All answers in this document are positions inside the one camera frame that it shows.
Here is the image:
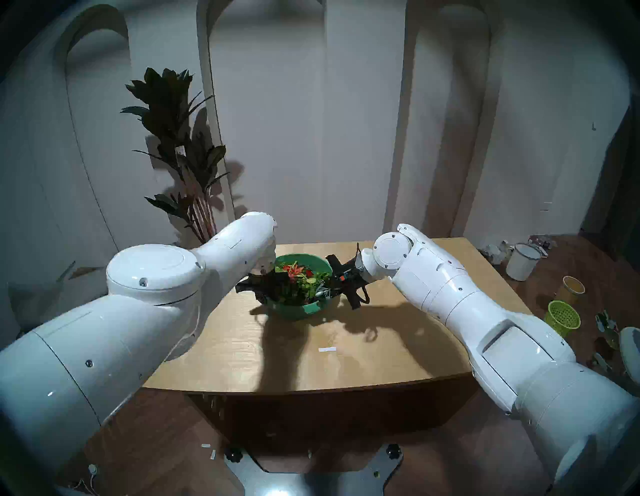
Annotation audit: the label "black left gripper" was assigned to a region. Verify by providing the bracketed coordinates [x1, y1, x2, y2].
[235, 271, 286, 306]

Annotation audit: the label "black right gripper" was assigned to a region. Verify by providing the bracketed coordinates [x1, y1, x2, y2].
[315, 254, 371, 311]

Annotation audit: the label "chopped lettuce tomato cucumber salad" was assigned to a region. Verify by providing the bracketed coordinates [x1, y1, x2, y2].
[274, 261, 331, 306]

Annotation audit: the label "green salad bowl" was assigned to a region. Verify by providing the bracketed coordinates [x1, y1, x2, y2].
[264, 254, 342, 321]

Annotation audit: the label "crumpled white trash pile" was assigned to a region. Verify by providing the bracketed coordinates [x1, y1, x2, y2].
[479, 240, 515, 265]

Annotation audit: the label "white bucket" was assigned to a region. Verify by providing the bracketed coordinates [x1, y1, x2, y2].
[505, 242, 543, 282]

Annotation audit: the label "tall dark green potted plant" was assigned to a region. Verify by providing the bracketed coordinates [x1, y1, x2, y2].
[120, 67, 231, 249]

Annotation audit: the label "rolled grey mat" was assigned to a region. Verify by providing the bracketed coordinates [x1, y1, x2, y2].
[7, 267, 116, 332]

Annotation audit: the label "green mesh basket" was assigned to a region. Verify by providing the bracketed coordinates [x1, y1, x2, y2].
[545, 300, 582, 339]

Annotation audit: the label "tan paper cup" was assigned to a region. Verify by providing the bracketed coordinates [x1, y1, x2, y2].
[555, 275, 586, 306]

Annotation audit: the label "green plastic tools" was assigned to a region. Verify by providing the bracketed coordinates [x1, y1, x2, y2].
[595, 310, 621, 350]

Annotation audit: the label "white office chair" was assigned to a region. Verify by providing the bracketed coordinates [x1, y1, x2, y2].
[592, 327, 640, 383]

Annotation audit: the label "grey metal robot base plate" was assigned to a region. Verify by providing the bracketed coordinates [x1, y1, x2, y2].
[223, 442, 404, 496]

